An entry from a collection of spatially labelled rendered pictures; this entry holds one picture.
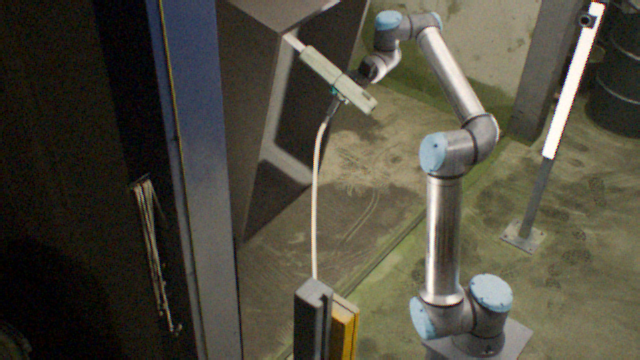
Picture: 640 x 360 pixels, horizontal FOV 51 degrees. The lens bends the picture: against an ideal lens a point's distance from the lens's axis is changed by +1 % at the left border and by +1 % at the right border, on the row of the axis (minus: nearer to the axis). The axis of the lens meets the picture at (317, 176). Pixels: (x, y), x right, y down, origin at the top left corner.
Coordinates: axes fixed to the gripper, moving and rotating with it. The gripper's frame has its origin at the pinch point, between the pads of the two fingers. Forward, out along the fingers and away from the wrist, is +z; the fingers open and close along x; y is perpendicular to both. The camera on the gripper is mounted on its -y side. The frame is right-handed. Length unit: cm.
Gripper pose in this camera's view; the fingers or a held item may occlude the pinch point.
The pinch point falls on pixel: (340, 92)
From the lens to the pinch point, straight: 225.2
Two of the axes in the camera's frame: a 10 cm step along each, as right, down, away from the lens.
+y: -3.6, 5.6, 7.5
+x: -7.5, -6.5, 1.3
